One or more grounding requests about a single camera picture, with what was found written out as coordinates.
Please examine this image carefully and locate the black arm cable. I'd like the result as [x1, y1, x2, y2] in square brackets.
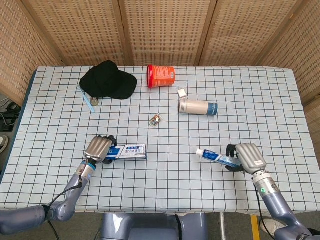
[46, 172, 83, 240]
[253, 183, 275, 237]

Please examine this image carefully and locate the black baseball cap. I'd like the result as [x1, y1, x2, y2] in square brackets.
[79, 60, 138, 101]

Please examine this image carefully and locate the beige blue thermos bottle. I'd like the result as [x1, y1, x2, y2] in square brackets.
[177, 96, 219, 117]

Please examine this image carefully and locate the black torso cable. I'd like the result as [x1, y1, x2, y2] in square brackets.
[174, 213, 183, 240]

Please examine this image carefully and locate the small crumpled snack wrapper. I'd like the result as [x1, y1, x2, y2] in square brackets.
[149, 113, 163, 128]

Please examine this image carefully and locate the yellow floor tape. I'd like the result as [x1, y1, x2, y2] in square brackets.
[250, 214, 261, 240]

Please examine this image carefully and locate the light blue toothbrush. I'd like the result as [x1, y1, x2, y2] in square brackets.
[76, 83, 97, 114]

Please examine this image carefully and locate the grey white shoe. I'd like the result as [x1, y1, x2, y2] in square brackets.
[0, 134, 10, 154]

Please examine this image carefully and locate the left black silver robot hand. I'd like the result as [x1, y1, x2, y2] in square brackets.
[83, 135, 118, 165]

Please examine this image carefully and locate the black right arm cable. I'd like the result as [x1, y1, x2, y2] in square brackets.
[253, 183, 275, 237]

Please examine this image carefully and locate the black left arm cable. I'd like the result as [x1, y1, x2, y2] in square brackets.
[46, 172, 83, 240]

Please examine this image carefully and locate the blue-grey robot torso base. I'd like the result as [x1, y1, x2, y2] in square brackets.
[99, 212, 208, 240]

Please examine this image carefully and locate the white blue checkered tablecloth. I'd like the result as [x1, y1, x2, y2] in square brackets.
[0, 65, 320, 215]

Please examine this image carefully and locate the blue white toothpaste tube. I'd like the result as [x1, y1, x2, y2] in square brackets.
[195, 147, 241, 168]

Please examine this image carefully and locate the orange plastic tub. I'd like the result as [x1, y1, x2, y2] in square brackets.
[146, 64, 176, 89]

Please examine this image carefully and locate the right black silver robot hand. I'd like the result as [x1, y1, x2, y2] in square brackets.
[225, 143, 267, 175]

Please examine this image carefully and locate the blue white toothpaste box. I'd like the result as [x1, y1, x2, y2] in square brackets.
[106, 143, 148, 161]

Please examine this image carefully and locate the black floor cable bundle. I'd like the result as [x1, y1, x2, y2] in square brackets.
[0, 97, 22, 132]

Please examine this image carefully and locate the white sneaker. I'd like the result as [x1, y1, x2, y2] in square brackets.
[259, 218, 288, 236]

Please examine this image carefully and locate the woven bamboo screen panel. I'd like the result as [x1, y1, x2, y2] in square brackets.
[199, 0, 303, 67]
[259, 0, 320, 106]
[22, 0, 133, 67]
[117, 0, 216, 67]
[0, 0, 63, 106]

